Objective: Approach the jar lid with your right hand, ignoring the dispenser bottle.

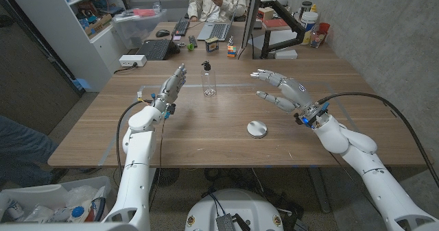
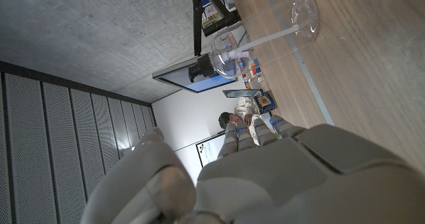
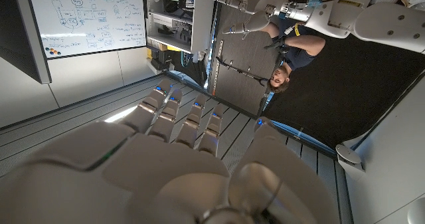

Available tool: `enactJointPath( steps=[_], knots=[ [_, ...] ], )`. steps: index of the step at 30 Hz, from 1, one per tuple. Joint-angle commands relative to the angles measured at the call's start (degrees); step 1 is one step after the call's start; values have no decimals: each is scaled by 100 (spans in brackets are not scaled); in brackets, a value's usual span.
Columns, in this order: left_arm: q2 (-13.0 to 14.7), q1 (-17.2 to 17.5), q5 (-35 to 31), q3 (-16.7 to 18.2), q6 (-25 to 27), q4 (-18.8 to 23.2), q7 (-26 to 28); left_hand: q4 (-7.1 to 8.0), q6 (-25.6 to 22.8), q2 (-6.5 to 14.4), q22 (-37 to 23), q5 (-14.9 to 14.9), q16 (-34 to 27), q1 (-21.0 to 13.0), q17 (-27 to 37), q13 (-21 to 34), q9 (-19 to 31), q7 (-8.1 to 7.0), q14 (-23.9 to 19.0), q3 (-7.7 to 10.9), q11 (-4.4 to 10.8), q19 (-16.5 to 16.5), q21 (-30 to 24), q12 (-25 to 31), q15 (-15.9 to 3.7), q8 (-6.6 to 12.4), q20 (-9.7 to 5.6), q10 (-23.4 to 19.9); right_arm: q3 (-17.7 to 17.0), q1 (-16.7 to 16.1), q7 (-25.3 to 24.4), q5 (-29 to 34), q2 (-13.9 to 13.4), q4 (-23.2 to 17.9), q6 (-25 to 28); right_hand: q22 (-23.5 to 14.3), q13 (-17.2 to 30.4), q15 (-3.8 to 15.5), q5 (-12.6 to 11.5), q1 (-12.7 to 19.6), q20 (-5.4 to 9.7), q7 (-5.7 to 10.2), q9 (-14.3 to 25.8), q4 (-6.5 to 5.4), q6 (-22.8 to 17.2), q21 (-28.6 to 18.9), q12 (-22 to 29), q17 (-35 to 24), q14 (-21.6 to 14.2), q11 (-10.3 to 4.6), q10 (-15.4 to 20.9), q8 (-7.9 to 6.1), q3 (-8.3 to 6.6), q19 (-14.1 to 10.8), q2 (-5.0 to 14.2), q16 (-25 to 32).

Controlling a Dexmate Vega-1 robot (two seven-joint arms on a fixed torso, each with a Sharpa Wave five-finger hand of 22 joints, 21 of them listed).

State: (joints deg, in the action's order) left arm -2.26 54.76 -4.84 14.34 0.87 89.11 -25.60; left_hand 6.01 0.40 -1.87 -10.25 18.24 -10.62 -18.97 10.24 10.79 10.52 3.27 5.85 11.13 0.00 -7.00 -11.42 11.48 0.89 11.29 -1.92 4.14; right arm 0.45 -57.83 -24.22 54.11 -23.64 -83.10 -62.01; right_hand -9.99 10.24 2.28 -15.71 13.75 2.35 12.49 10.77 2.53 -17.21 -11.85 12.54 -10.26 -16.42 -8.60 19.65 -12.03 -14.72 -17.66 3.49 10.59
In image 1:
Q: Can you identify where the black laptop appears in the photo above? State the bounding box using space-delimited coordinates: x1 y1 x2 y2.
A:
136 38 181 61

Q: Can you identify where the person in beige jacket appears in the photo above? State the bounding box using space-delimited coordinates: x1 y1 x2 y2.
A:
187 0 247 23

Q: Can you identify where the silver laptop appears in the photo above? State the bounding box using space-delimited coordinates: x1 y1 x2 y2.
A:
196 8 239 42

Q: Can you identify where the black round floor fan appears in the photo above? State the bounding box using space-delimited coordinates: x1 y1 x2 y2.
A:
153 168 181 187

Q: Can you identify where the red book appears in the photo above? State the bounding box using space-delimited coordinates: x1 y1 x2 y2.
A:
262 18 291 29

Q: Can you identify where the clear dispenser bottle black pump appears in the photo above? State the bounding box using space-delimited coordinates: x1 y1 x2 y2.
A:
200 60 217 98

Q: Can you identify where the small black keyboard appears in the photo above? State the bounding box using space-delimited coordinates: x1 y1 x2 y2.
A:
171 19 191 37

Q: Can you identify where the pink cloth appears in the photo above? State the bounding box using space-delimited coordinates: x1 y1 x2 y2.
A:
132 8 157 18

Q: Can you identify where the open cardboard box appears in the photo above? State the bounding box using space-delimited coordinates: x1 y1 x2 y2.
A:
84 13 113 37

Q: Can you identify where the clear plastic storage bin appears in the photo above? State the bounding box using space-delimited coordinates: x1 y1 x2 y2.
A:
111 8 168 50

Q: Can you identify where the white power strip box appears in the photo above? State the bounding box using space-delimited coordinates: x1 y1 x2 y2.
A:
119 54 147 68

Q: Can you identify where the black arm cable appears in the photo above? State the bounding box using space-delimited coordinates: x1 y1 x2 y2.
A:
317 92 439 187
115 99 155 177

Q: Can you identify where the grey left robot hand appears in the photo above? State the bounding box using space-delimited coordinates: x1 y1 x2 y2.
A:
150 63 188 112

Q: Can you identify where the white plastic tub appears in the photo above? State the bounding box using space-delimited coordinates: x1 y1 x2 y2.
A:
300 11 319 32

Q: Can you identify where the small blue yellow printed box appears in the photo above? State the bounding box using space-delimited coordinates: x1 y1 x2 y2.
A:
204 36 220 53

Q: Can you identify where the silver round jar lid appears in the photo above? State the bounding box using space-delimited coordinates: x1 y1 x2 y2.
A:
246 120 268 139

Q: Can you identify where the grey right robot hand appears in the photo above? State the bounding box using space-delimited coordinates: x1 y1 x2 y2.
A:
249 69 315 117

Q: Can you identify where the person in blue jeans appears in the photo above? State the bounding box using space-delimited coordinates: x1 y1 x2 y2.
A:
0 113 59 189

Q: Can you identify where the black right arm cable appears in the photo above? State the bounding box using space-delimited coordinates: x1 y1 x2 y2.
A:
317 92 439 187

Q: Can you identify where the clear glass jar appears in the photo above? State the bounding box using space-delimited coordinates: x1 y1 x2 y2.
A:
310 31 327 49

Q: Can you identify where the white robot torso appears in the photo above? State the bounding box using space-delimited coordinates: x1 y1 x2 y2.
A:
0 221 140 231

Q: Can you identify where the white shelf cabinet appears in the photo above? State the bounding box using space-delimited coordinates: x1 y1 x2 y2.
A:
3 0 128 93

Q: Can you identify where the small cardboard box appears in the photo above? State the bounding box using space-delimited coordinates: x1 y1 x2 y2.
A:
257 7 275 21

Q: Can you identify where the jar with dark lid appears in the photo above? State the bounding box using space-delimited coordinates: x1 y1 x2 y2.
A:
298 1 313 19

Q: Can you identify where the computer monitor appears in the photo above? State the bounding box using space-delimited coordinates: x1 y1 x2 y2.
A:
241 0 263 50

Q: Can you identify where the white bin with clutter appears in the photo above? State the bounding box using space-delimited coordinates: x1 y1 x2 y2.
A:
0 175 112 223

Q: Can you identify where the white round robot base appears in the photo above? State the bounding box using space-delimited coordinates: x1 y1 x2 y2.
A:
185 189 285 231

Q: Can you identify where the flat white box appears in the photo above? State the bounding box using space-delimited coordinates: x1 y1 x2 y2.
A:
274 49 298 60

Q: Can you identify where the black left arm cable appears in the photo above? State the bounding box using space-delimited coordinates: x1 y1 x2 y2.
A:
115 99 155 177

